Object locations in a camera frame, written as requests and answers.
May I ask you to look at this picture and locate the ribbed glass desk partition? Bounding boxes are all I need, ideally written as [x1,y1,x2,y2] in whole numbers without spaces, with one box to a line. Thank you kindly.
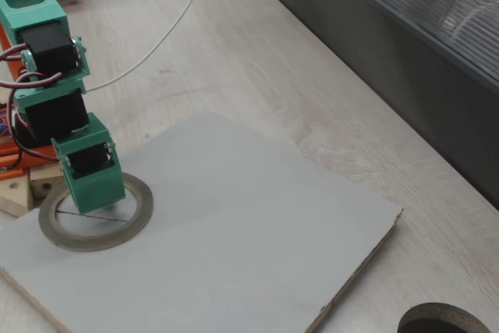
[237,0,499,211]

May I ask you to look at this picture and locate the white USB cable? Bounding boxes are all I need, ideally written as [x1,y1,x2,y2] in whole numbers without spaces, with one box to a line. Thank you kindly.
[84,0,214,91]

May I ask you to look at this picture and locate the grey ring of tape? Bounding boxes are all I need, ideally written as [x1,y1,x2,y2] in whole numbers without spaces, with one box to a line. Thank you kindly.
[37,172,154,252]

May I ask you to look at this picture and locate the red controller circuit board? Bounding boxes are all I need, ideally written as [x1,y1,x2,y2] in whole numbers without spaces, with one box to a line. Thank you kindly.
[0,102,12,143]

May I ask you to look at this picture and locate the white chipboard panel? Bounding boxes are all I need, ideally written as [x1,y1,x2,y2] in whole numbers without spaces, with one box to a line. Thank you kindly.
[0,110,404,333]

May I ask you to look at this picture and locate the wooden base block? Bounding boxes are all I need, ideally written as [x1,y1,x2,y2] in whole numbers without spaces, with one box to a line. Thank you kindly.
[0,165,69,220]

